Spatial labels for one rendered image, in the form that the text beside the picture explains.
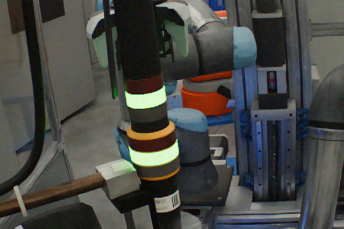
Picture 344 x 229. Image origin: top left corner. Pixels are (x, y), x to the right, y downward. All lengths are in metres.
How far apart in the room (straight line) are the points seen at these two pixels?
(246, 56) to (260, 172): 0.67
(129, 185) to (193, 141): 0.87
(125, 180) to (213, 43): 0.41
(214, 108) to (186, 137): 3.25
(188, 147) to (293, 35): 0.45
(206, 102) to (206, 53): 3.73
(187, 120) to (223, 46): 0.51
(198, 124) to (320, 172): 0.50
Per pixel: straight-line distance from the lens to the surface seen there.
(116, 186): 0.39
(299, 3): 1.31
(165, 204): 0.42
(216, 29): 0.79
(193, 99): 4.52
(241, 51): 0.77
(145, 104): 0.38
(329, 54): 2.28
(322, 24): 2.24
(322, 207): 0.87
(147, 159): 0.39
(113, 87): 0.39
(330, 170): 0.86
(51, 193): 0.39
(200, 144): 1.27
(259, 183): 1.41
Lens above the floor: 1.73
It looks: 19 degrees down
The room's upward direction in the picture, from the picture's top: 7 degrees counter-clockwise
